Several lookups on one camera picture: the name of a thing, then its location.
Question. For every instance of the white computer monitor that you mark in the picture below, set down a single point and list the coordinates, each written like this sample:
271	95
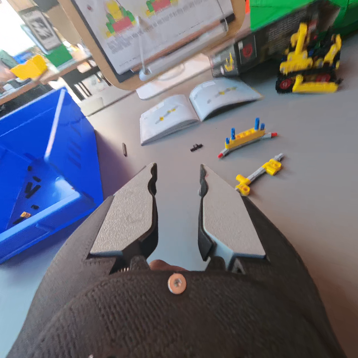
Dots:
167	36

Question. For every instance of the dark lego axle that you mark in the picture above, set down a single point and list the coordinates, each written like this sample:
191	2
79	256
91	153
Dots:
124	149

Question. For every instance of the black lego track link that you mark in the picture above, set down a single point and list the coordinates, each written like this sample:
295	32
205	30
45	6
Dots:
196	147

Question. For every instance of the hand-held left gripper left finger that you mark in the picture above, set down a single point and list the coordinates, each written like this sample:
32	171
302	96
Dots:
125	212

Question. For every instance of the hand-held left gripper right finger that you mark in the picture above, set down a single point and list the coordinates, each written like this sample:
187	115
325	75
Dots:
228	221

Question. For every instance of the small tan lego piece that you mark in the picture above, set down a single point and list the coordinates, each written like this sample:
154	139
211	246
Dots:
25	214

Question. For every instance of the blue plastic storage bin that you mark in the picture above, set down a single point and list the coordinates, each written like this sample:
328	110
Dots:
70	145

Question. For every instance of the yellow lego bulldozer model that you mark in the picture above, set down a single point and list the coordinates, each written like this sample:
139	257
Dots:
304	61

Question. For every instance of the wooden background table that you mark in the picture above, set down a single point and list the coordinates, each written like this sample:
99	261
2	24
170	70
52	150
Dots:
64	68

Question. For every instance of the green plastic container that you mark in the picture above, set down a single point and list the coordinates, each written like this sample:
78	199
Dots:
282	12

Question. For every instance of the small green plastic bin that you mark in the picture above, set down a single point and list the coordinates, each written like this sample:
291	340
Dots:
59	55

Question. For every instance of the open lego instruction booklet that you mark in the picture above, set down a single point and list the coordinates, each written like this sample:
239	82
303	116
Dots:
173	117

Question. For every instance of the instruction sheet on stand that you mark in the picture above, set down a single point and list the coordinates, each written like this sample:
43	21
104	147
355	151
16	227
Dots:
96	58

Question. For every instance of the black lego set box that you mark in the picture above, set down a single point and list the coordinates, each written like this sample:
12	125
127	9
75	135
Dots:
257	47

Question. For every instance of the black white tag sign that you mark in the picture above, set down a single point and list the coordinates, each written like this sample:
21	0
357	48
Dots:
42	29

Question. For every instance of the yellow lego beam blue pins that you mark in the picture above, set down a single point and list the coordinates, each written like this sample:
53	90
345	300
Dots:
244	138

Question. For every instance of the yellow plastic bin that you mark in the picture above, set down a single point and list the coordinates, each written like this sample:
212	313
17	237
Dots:
29	68

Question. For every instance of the grey lego axle yellow connectors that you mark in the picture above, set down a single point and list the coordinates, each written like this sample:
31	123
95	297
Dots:
258	172

